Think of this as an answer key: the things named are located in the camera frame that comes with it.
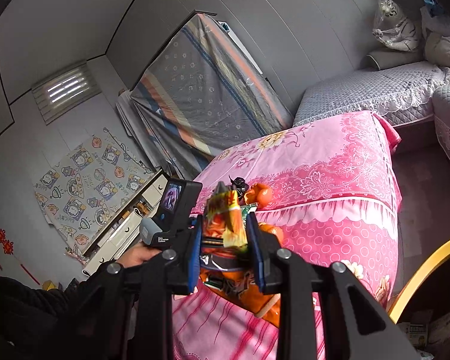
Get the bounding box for grey bolster pillow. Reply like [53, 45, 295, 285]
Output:
[367, 49, 426, 71]

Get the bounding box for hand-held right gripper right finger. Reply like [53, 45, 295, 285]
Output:
[245, 213, 422, 360]

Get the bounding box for white plastic sheet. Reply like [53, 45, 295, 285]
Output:
[116, 90, 162, 169]

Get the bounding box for person's left hand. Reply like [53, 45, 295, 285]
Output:
[114, 242, 164, 271]

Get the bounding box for orange snack packet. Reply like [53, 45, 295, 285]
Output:
[199, 181, 283, 329]

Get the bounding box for grey ruffled cushion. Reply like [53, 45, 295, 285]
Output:
[424, 32, 450, 72]

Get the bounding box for black bin with yellow rim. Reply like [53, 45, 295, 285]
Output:
[388, 233, 450, 360]

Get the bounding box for white drawer cabinet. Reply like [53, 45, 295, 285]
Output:
[82, 169, 169, 276]

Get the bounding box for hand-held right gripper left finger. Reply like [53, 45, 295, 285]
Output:
[41, 215, 203, 360]

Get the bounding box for grey quilted daybed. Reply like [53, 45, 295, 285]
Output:
[292, 62, 450, 128]

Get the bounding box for cartoon printed cloth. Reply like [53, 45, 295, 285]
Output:
[33, 127, 154, 256]

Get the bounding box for small white green box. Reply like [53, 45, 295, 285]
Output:
[404, 322, 430, 349]

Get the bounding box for orange tangerine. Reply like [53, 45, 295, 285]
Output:
[244, 183, 274, 209]
[258, 223, 285, 246]

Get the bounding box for white window blind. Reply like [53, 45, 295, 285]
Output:
[31, 62, 102, 125]

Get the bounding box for pink floral bed cover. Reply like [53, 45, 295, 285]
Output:
[170, 110, 403, 360]

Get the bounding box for person's left forearm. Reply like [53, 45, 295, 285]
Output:
[0, 260, 136, 360]

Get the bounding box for tiger plush in plastic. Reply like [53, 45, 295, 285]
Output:
[372, 0, 422, 52]

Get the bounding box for black plastic bag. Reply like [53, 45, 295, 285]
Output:
[228, 175, 250, 195]

